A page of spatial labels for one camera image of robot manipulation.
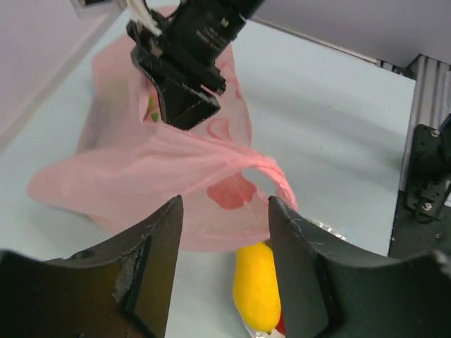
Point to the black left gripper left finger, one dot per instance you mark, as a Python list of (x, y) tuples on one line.
[(118, 288)]

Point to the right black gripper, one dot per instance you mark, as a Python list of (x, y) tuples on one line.
[(193, 36)]

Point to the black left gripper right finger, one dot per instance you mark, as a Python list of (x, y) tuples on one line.
[(331, 288)]

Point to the white paper plate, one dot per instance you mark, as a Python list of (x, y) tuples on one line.
[(273, 333)]

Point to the pink plastic bag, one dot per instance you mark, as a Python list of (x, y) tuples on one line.
[(128, 162)]

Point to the red fake mango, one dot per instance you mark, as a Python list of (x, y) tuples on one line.
[(281, 326)]

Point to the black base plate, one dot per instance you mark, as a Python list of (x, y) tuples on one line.
[(422, 218)]

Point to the aluminium frame rail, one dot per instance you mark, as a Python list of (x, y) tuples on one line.
[(429, 92)]

